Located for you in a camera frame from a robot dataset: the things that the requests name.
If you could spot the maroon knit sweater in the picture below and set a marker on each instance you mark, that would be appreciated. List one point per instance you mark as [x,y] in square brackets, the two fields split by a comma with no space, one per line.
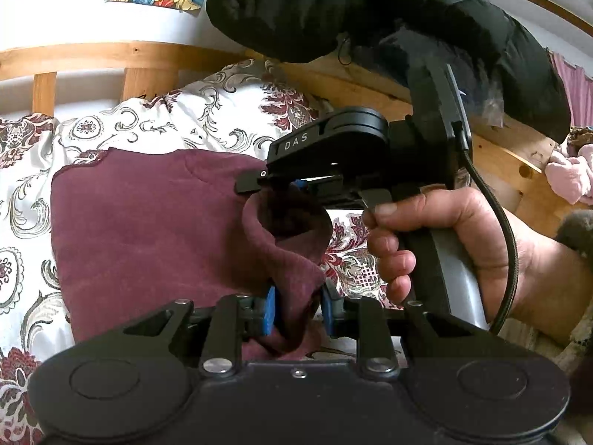
[132,232]

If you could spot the black jacket sleeve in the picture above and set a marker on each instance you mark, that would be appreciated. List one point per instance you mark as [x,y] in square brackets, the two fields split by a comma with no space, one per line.
[488,50]

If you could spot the white floral bedspread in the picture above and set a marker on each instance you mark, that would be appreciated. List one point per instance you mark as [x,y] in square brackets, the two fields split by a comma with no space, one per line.
[240,109]

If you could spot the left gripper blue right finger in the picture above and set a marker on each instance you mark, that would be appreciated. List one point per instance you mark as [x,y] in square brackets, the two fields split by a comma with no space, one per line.
[340,313]

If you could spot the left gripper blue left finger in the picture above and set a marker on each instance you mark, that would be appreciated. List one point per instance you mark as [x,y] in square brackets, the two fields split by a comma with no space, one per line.
[256,313]

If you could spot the pink cloth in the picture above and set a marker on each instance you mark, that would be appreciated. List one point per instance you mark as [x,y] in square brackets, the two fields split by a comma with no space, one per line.
[569,170]

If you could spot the wooden bed frame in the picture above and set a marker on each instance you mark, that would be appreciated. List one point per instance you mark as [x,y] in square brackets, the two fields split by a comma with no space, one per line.
[511,157]

